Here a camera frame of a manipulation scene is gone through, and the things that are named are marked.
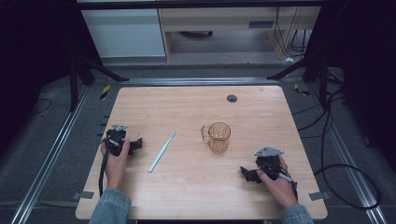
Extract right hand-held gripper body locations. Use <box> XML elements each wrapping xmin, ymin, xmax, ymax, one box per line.
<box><xmin>253</xmin><ymin>146</ymin><xmax>285</xmax><ymax>182</ymax></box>

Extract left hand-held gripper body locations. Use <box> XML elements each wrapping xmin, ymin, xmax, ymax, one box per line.
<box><xmin>105</xmin><ymin>123</ymin><xmax>129</xmax><ymax>158</ymax></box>

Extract person's left hand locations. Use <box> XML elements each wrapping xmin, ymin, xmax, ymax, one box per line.
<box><xmin>99</xmin><ymin>138</ymin><xmax>132</xmax><ymax>191</ymax></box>

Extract person's right hand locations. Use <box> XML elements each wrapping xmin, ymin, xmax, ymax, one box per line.
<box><xmin>256</xmin><ymin>154</ymin><xmax>299</xmax><ymax>209</ymax></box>

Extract light blue toothbrush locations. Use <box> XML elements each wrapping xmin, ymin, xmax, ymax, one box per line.
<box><xmin>148</xmin><ymin>130</ymin><xmax>177</xmax><ymax>174</ymax></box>

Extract clear plastic mug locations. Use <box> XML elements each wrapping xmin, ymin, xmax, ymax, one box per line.
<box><xmin>200</xmin><ymin>121</ymin><xmax>233</xmax><ymax>155</ymax></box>

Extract yellow black striped tape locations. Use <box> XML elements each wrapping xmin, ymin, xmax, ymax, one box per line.
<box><xmin>99</xmin><ymin>84</ymin><xmax>112</xmax><ymax>101</ymax></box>
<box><xmin>292</xmin><ymin>82</ymin><xmax>311</xmax><ymax>97</ymax></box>

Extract grey tape strip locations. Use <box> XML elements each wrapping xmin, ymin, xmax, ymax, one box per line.
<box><xmin>308</xmin><ymin>190</ymin><xmax>331</xmax><ymax>202</ymax></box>
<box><xmin>72</xmin><ymin>190</ymin><xmax>95</xmax><ymax>201</ymax></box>

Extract black metal stand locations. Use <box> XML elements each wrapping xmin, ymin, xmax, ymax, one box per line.
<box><xmin>266</xmin><ymin>54</ymin><xmax>331</xmax><ymax>108</ymax></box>
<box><xmin>68</xmin><ymin>55</ymin><xmax>131</xmax><ymax>114</ymax></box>

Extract white cabinet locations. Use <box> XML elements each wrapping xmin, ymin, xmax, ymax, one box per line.
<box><xmin>80</xmin><ymin>7</ymin><xmax>166</xmax><ymax>59</ymax></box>

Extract beige wooden desk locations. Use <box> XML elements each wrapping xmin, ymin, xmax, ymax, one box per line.
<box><xmin>157</xmin><ymin>6</ymin><xmax>322</xmax><ymax>61</ymax></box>

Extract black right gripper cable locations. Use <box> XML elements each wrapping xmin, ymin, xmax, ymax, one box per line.
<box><xmin>261</xmin><ymin>163</ymin><xmax>300</xmax><ymax>202</ymax></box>

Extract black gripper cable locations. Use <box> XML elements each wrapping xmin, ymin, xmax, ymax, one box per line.
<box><xmin>261</xmin><ymin>163</ymin><xmax>300</xmax><ymax>202</ymax></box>
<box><xmin>97</xmin><ymin>138</ymin><xmax>120</xmax><ymax>198</ymax></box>

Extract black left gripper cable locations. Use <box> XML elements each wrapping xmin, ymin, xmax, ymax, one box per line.
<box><xmin>97</xmin><ymin>138</ymin><xmax>120</xmax><ymax>198</ymax></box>

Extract black floor cable loop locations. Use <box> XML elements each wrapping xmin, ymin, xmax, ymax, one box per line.
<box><xmin>292</xmin><ymin>69</ymin><xmax>383</xmax><ymax>211</ymax></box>

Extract aluminium floor rail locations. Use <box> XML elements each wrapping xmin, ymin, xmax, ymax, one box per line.
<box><xmin>306</xmin><ymin>83</ymin><xmax>390</xmax><ymax>224</ymax></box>
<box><xmin>9</xmin><ymin>85</ymin><xmax>92</xmax><ymax>224</ymax></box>
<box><xmin>120</xmin><ymin>77</ymin><xmax>281</xmax><ymax>87</ymax></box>

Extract thin black floor cable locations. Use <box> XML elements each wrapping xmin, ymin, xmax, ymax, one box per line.
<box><xmin>29</xmin><ymin>97</ymin><xmax>52</xmax><ymax>117</ymax></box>

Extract black hanging desk cables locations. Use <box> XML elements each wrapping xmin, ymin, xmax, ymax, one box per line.
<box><xmin>273</xmin><ymin>6</ymin><xmax>312</xmax><ymax>60</ymax></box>

